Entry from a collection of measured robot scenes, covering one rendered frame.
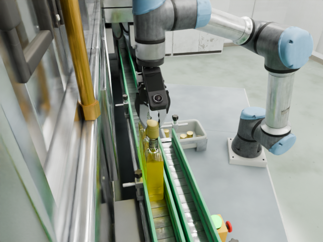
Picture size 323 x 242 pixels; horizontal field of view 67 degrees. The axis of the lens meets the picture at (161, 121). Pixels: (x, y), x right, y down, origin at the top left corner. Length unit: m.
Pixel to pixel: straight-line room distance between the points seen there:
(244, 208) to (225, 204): 0.08
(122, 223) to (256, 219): 0.52
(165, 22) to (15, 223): 0.50
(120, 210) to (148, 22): 0.61
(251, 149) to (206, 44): 3.93
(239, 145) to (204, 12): 0.78
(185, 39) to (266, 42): 4.01
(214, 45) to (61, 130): 4.87
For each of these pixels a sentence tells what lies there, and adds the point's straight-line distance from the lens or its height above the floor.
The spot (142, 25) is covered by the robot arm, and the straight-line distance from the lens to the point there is 0.59.
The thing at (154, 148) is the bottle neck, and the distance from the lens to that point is 0.75.
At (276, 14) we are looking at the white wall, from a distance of 6.13.
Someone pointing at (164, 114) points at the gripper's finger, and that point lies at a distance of 0.70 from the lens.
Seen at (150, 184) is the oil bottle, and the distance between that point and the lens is 0.84.
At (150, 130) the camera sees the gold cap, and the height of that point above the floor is 1.18.
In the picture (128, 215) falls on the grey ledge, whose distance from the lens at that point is 0.88.
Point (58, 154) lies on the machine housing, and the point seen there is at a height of 1.43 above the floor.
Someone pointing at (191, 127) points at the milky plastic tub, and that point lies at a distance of 1.40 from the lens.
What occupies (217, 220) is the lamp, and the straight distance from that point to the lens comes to 0.92.
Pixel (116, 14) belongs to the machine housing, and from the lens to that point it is 1.76.
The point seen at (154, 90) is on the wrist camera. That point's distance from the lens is 0.59.
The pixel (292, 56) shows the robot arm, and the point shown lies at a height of 1.35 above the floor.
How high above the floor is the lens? 1.60
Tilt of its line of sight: 34 degrees down
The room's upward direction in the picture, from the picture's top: straight up
